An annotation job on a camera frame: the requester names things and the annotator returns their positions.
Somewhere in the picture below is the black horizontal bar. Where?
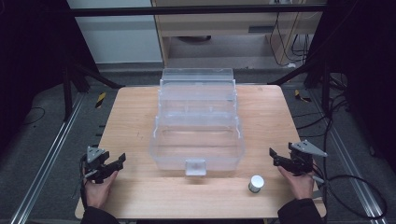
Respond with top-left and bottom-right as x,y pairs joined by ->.
66,3 -> 328,18

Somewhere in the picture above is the bundle of black cables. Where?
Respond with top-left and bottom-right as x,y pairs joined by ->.
268,12 -> 316,69

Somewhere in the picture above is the small white round container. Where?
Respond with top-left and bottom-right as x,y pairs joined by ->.
247,175 -> 265,194

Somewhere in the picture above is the black metal stand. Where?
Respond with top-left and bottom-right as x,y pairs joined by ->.
61,59 -> 126,123
266,57 -> 332,116

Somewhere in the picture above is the clear plastic storage box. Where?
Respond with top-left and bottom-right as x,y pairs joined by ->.
148,67 -> 247,177

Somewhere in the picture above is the wooden desk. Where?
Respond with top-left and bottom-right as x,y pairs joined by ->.
150,0 -> 328,67

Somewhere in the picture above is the yellow black striped tape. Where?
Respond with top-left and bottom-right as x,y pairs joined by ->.
94,91 -> 107,109
293,89 -> 312,104

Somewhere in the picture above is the black cable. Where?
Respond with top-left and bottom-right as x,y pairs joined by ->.
312,92 -> 389,220

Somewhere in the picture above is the person's right hand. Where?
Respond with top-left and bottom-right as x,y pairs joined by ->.
277,164 -> 316,201

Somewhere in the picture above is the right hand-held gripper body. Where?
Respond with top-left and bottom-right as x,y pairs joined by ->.
288,139 -> 329,176

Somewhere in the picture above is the person's left hand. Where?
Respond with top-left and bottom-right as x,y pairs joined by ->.
83,169 -> 120,210

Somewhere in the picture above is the white cabinet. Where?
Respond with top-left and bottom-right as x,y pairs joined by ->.
65,0 -> 164,64

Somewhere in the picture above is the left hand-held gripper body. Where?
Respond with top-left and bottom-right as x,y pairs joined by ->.
81,146 -> 110,185

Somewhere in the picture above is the aluminium rail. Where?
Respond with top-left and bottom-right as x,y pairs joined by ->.
307,90 -> 387,224
8,92 -> 87,224

